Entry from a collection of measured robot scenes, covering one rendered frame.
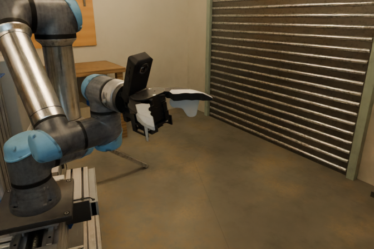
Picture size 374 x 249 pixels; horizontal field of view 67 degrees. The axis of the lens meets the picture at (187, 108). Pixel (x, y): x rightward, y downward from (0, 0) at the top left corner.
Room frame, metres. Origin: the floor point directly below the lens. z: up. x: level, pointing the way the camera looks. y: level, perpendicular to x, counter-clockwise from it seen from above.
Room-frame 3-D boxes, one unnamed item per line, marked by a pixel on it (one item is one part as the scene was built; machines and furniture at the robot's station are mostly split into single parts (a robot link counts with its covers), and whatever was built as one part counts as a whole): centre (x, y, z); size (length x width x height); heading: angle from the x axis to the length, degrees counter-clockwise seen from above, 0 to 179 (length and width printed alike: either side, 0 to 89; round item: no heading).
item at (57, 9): (0.88, 0.40, 1.19); 0.15 x 0.12 x 0.55; 136
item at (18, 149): (0.78, 0.49, 0.98); 0.13 x 0.12 x 0.14; 136
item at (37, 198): (0.78, 0.49, 0.87); 0.15 x 0.15 x 0.10
